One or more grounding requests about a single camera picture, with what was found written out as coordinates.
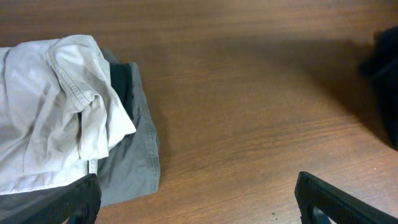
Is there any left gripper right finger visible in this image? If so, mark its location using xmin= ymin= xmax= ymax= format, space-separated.
xmin=295 ymin=171 xmax=397 ymax=224

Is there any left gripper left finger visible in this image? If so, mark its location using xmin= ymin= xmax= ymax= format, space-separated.
xmin=1 ymin=174 xmax=101 ymax=224

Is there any black polo shirt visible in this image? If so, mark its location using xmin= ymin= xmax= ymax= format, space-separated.
xmin=359 ymin=27 xmax=397 ymax=149

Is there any grey folded garment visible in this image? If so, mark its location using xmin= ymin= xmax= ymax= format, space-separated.
xmin=0 ymin=49 xmax=161 ymax=218

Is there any beige folded garment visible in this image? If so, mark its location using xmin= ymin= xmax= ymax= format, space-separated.
xmin=1 ymin=35 xmax=136 ymax=195

